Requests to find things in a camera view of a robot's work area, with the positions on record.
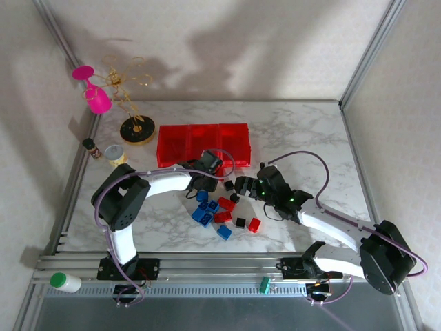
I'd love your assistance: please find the grey slotted cable duct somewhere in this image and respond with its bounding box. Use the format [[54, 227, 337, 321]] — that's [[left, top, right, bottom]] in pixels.
[[43, 283, 309, 299]]

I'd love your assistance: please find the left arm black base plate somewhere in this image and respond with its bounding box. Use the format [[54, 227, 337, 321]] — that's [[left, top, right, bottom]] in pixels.
[[96, 257, 161, 281]]

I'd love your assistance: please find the right gripper thin black wire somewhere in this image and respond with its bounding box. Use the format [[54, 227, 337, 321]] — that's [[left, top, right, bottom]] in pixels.
[[263, 202, 287, 222]]

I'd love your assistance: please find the white bottle green cap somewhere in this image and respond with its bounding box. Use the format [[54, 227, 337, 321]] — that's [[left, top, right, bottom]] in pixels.
[[50, 272, 83, 294]]

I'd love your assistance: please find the dark spice jar black cap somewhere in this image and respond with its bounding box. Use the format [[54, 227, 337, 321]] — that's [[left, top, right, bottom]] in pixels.
[[81, 137, 103, 160]]

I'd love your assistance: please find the aluminium front rail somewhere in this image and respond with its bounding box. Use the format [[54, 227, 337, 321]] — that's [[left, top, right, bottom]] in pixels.
[[30, 252, 404, 286]]

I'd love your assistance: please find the red plastic bin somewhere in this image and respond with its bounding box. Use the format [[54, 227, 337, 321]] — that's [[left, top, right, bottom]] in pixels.
[[187, 123, 221, 169], [156, 124, 192, 170], [217, 123, 252, 169]]

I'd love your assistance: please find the gold wire glass rack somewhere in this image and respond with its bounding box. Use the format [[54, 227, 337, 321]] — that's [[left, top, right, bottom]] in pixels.
[[81, 54, 156, 146]]

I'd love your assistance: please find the aluminium side rail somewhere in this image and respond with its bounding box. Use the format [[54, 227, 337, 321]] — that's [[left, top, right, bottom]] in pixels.
[[48, 113, 103, 258], [339, 103, 423, 331]]

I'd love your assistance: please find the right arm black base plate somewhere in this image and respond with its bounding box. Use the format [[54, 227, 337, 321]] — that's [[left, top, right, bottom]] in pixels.
[[276, 257, 331, 281]]

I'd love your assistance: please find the pink plastic wine glass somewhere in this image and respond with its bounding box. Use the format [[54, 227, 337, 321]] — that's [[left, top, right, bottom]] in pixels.
[[71, 65, 113, 115]]

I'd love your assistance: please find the small tin can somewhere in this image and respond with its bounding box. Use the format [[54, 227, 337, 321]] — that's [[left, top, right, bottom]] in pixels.
[[103, 144, 128, 169]]

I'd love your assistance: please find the aluminium frame post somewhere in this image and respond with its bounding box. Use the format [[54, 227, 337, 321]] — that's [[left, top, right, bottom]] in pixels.
[[32, 0, 101, 120], [338, 0, 407, 110]]

